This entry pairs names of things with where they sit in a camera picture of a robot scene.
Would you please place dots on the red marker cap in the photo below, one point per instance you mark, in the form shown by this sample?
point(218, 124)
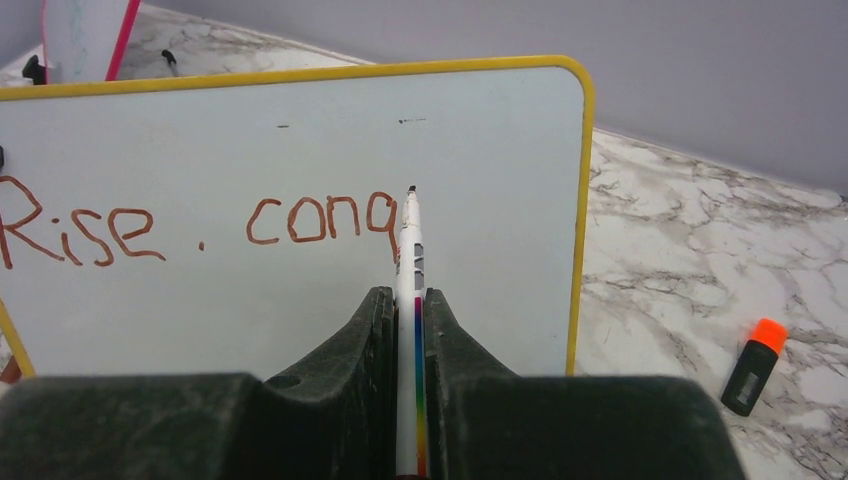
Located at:
point(11, 373)

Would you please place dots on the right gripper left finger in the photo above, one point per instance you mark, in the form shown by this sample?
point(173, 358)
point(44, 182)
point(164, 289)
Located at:
point(328, 416)

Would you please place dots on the pink framed whiteboard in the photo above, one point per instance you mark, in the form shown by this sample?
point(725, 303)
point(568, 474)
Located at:
point(84, 41)

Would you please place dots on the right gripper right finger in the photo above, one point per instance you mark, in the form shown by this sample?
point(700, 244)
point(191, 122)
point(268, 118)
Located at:
point(488, 422)

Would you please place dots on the orange capped black marker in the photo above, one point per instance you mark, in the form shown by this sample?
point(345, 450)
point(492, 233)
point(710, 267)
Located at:
point(754, 366)

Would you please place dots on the yellow framed whiteboard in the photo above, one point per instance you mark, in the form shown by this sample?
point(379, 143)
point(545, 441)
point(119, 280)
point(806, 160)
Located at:
point(233, 222)

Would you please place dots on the white whiteboard marker pen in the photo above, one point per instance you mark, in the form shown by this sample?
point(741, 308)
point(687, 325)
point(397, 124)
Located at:
point(411, 443)

